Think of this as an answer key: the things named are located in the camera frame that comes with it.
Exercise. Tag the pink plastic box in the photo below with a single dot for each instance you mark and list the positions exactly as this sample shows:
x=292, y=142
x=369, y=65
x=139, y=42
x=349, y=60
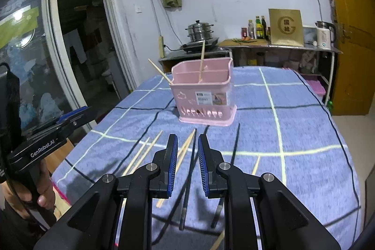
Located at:
x=316, y=87

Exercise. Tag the sliding glass door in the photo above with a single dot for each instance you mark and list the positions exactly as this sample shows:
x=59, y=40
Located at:
x=29, y=33

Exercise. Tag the green plastic bottle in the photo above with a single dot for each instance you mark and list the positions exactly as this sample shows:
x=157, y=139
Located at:
x=330, y=106

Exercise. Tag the small brown jar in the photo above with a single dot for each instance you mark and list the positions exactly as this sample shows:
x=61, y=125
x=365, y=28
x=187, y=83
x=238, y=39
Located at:
x=268, y=33

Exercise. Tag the gold cardboard box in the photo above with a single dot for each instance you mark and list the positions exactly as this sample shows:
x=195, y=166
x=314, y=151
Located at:
x=285, y=27

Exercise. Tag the metal kitchen counter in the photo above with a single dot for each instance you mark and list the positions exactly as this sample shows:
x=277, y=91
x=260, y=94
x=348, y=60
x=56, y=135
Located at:
x=175, y=54

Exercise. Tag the beige power strip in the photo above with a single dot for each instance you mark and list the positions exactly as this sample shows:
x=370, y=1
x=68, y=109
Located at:
x=160, y=46

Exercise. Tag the clear plastic bottle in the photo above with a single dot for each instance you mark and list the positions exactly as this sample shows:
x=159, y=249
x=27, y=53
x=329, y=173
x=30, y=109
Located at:
x=250, y=29

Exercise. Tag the blue plaid tablecloth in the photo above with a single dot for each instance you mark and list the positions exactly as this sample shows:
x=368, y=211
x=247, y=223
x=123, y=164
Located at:
x=293, y=135

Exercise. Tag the yellow wooden door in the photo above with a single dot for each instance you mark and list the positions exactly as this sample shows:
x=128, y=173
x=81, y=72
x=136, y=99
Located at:
x=351, y=48

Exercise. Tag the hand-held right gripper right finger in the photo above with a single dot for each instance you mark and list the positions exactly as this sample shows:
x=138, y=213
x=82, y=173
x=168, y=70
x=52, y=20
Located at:
x=203, y=168

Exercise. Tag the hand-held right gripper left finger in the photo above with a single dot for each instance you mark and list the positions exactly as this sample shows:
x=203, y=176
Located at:
x=172, y=165

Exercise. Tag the white wall switch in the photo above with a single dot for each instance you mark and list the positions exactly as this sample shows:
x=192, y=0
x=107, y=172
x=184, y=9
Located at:
x=138, y=8

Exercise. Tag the stainless steel pot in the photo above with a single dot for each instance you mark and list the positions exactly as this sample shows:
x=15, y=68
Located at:
x=199, y=30

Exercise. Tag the wooden cutting board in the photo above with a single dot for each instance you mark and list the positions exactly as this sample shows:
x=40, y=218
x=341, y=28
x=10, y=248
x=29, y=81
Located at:
x=228, y=42

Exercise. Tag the yellow label oil bottle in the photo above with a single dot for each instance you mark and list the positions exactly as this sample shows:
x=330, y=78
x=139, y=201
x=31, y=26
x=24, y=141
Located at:
x=258, y=29

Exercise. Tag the black chopstick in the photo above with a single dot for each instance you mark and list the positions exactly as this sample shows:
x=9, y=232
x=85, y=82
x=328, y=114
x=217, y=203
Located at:
x=236, y=138
x=187, y=185

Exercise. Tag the black induction cooker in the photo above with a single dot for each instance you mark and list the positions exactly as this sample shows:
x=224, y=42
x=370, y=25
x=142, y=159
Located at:
x=202, y=45

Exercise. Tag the pink plastic utensil holder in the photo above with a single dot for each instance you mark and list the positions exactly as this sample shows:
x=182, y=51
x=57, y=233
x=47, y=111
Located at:
x=199, y=91

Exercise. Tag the red sauce jar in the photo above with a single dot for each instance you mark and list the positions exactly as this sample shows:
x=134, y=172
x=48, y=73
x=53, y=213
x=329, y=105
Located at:
x=243, y=32

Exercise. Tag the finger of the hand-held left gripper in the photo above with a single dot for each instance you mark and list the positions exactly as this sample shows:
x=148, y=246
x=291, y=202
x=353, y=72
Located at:
x=74, y=114

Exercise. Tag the dark sauce bottle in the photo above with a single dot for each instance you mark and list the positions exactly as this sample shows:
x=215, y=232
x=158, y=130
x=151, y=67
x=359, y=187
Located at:
x=264, y=29

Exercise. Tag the white electric kettle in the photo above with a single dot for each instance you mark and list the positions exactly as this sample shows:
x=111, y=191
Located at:
x=323, y=36

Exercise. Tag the person's left hand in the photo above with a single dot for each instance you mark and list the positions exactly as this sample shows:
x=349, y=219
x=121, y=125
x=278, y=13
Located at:
x=45, y=200

